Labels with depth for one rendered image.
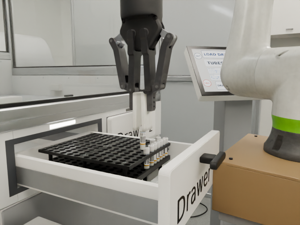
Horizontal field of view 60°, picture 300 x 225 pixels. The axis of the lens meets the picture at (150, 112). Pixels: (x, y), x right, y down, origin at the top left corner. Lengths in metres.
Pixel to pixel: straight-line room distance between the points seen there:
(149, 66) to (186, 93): 1.84
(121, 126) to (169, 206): 0.48
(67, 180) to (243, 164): 0.34
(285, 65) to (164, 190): 0.41
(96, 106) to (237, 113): 0.86
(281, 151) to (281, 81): 0.16
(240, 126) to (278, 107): 0.79
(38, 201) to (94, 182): 0.22
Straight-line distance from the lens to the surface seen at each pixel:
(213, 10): 2.25
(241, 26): 0.75
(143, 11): 0.46
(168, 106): 2.38
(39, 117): 0.60
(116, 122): 0.79
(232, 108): 1.39
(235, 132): 1.42
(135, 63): 0.48
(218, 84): 1.26
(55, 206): 0.69
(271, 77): 0.66
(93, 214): 0.82
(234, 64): 0.72
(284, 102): 0.65
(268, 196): 0.57
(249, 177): 0.57
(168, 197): 0.36
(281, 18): 3.78
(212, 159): 0.47
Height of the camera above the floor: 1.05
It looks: 8 degrees down
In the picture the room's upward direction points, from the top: straight up
